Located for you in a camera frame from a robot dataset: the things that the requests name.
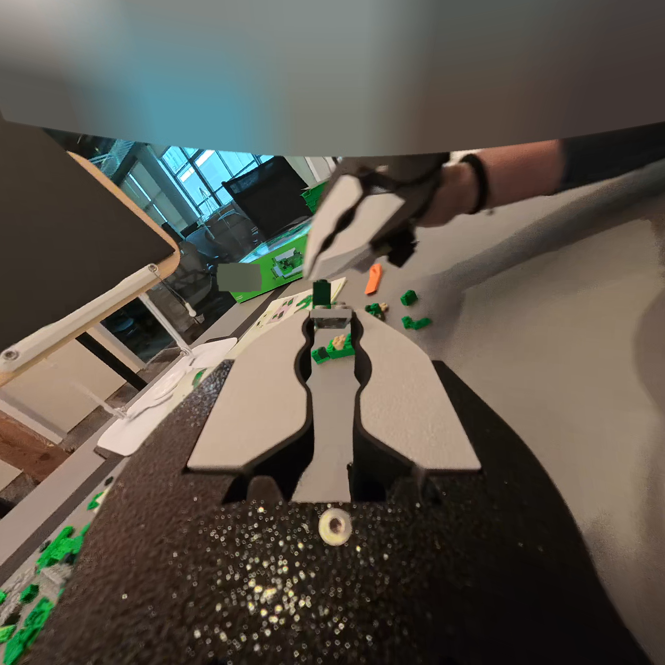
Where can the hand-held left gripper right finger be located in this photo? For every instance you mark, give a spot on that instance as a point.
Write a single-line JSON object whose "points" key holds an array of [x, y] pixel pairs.
{"points": [[415, 410]]}

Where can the orange brick separator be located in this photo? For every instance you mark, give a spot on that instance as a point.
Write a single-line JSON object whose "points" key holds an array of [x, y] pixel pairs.
{"points": [[374, 279]]}

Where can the white bar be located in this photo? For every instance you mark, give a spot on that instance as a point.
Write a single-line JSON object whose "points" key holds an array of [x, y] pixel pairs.
{"points": [[78, 322]]}

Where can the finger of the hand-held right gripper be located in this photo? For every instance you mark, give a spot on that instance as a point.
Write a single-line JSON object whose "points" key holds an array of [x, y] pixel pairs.
{"points": [[332, 208], [374, 218]]}

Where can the instruction booklet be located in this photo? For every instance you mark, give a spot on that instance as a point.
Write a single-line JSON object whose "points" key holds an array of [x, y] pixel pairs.
{"points": [[280, 311]]}

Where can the green toy box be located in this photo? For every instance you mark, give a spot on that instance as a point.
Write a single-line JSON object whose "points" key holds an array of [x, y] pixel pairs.
{"points": [[249, 296]]}

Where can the black board with wooden edge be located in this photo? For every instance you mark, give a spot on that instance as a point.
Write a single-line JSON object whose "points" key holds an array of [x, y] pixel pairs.
{"points": [[62, 218]]}

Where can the grey desk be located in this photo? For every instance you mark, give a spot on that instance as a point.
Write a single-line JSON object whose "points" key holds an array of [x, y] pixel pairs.
{"points": [[519, 311]]}

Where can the pile of bricks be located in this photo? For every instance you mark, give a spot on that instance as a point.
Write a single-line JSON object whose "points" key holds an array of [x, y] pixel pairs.
{"points": [[57, 545]]}

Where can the green brick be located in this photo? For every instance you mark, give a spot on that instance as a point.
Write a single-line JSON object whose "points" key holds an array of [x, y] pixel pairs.
{"points": [[409, 297]]}

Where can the person's right forearm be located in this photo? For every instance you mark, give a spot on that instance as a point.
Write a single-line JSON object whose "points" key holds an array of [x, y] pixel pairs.
{"points": [[519, 171]]}

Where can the black office chair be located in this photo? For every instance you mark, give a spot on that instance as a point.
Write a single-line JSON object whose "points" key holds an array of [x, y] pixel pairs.
{"points": [[265, 197]]}

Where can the clear acrylic stand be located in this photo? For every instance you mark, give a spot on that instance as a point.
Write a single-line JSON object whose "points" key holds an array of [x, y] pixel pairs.
{"points": [[111, 408]]}

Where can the white round base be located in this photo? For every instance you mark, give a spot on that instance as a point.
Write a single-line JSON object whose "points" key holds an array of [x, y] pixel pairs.
{"points": [[166, 387]]}

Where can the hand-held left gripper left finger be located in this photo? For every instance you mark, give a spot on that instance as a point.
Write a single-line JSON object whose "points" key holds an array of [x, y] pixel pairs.
{"points": [[249, 410]]}

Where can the small green tan assembly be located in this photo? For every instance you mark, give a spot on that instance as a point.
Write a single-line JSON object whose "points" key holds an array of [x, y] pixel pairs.
{"points": [[332, 350]]}

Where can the person's right hand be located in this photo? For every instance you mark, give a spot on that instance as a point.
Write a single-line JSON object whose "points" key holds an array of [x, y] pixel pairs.
{"points": [[447, 197]]}

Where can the angled green plate pair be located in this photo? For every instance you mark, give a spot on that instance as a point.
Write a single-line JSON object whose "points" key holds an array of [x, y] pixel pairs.
{"points": [[415, 323]]}

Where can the stack of green crates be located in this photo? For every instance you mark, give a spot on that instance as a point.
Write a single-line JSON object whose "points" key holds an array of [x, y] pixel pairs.
{"points": [[311, 197]]}

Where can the grey plate with green bricks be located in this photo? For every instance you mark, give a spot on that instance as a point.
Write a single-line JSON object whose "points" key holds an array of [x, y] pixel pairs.
{"points": [[331, 317]]}

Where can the black wrist band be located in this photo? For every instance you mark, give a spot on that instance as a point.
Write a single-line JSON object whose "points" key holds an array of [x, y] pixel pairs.
{"points": [[477, 171]]}

